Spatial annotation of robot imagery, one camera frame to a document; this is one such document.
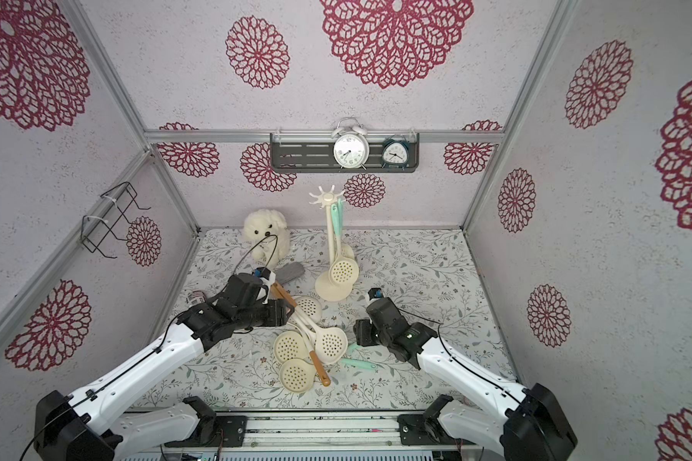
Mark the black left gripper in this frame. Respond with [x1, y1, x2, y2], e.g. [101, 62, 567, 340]
[235, 297, 296, 332]

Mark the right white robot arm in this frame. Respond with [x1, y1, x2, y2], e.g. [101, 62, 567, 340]
[354, 288, 578, 460]

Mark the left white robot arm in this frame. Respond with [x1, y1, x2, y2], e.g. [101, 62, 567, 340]
[26, 270, 295, 460]

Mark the cream utensil rack stand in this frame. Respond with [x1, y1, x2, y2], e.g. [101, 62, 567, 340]
[309, 186, 352, 303]

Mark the flag print rolled pouch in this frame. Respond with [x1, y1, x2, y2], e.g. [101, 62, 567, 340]
[186, 291, 207, 307]

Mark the white plush dog toy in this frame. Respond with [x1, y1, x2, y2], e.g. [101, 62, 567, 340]
[242, 209, 290, 270]

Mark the white alarm clock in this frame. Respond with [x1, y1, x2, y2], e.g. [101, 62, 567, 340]
[332, 117, 370, 169]

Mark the teal alarm clock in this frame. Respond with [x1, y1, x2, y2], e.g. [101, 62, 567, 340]
[381, 138, 409, 168]

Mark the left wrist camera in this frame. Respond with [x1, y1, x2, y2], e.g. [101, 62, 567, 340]
[253, 267, 276, 302]

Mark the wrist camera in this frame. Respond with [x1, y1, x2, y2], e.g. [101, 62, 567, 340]
[253, 267, 276, 302]
[367, 288, 384, 303]

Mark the cream skimmer wooden handle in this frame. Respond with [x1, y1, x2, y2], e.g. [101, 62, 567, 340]
[273, 284, 332, 393]

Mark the cream skimmer brown handle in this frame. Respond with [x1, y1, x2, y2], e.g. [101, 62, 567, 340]
[290, 307, 348, 365]

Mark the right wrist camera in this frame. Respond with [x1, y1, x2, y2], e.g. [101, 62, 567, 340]
[367, 288, 384, 303]

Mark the cream skimmer orange handle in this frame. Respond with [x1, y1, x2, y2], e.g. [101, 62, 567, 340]
[294, 296, 323, 323]

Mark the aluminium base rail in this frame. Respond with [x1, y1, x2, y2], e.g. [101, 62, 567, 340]
[80, 408, 566, 461]

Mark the grey wall shelf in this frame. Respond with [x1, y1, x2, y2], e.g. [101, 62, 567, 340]
[270, 134, 420, 174]

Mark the black wire wall rack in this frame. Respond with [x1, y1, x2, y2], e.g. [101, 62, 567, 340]
[79, 181, 150, 259]

